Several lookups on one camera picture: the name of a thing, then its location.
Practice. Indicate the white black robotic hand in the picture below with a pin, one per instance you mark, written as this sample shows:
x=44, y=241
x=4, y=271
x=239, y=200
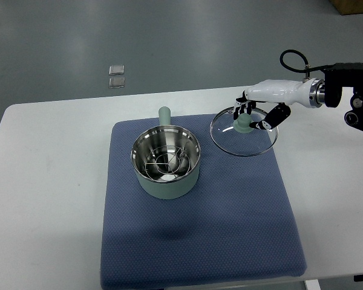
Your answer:
x=283, y=93

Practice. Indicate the glass lid green knob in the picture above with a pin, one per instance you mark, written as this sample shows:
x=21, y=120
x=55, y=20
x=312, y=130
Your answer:
x=237, y=137

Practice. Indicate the green steel pot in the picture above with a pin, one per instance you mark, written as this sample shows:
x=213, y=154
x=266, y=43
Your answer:
x=166, y=134

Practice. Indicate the wooden box corner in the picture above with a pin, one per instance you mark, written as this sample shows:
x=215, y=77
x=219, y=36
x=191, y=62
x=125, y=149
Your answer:
x=348, y=7

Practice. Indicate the blue fabric mat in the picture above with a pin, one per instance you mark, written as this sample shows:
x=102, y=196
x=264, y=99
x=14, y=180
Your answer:
x=235, y=224

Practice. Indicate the upper metal floor plate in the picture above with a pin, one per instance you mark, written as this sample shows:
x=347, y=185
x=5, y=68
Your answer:
x=116, y=70

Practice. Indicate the metal floor plate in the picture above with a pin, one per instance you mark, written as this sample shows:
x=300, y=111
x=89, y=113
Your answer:
x=116, y=82
x=116, y=70

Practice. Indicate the lower metal floor plate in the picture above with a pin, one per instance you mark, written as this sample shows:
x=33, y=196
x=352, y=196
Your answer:
x=116, y=82

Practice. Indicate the wire steamer rack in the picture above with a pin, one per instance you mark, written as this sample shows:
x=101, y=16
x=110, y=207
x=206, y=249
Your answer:
x=167, y=163

